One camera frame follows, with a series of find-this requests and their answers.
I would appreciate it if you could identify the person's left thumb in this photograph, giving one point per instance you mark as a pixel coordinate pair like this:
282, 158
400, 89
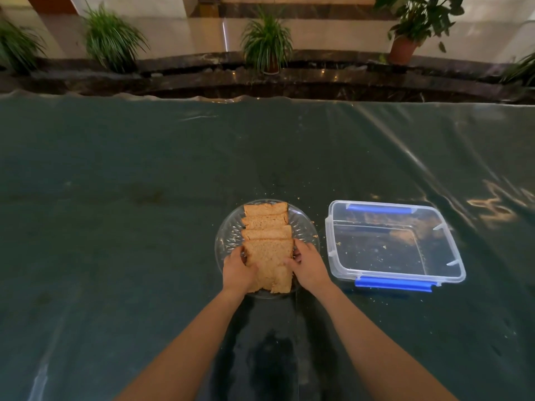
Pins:
253, 269

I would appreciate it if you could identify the person's left forearm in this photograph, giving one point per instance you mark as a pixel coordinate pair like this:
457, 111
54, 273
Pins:
184, 350

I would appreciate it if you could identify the person's right forearm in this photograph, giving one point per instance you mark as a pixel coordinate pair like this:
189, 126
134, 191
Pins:
368, 350

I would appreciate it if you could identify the person's right hand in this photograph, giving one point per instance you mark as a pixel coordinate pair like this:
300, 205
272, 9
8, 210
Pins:
311, 269

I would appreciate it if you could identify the clear plastic container blue clips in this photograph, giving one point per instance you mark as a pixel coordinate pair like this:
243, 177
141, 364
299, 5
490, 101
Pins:
397, 254

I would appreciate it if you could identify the brown bread slice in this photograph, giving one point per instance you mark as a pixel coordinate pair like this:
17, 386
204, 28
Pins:
265, 221
267, 233
269, 263
266, 209

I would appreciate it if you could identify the green spider plant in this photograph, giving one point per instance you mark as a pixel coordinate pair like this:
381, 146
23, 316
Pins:
266, 41
112, 39
520, 70
16, 47

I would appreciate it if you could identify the broad-leaf green plant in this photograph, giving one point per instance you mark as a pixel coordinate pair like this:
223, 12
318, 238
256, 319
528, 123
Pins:
422, 12

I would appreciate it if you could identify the person's right thumb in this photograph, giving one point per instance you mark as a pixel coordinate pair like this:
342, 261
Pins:
290, 263

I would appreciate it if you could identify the clear glass plate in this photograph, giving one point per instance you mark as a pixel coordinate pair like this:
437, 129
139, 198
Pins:
307, 229

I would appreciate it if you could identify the person's left hand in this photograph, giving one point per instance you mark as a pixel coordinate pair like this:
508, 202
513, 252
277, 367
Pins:
236, 275

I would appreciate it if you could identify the black marble ledge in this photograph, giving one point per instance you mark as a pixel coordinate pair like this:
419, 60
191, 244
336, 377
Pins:
334, 81

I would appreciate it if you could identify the terracotta plant pot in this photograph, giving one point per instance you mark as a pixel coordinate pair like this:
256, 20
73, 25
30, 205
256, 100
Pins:
402, 50

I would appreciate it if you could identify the dark green plastic table cover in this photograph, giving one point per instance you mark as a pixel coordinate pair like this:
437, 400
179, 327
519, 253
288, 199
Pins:
125, 204

